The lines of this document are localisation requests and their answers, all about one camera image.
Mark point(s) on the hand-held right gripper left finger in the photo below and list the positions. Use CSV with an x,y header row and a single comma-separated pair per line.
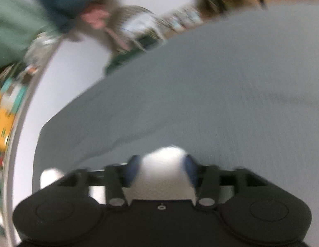
x,y
132,169

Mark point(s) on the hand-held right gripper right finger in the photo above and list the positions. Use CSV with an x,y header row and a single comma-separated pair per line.
x,y
190,167

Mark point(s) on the white knit sweater coloured letters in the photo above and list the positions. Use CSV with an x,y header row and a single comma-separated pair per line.
x,y
162,172

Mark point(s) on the bed with grey sheet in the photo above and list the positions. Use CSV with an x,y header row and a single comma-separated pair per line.
x,y
213,87

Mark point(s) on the dark green flat box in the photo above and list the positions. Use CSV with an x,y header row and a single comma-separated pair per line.
x,y
123,60

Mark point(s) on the yellow storage box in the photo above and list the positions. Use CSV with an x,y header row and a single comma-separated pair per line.
x,y
2,123

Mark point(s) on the white and teal box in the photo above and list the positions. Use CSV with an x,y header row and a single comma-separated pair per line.
x,y
15,95

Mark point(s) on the grey round massage cushion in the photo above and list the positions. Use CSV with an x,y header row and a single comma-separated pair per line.
x,y
118,28

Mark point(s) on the white bucket with bag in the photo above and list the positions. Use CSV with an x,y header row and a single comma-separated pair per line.
x,y
138,25

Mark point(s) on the clear zip pouch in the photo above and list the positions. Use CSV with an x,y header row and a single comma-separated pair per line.
x,y
41,49

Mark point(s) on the green curtain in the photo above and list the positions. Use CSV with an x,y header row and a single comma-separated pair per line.
x,y
12,25

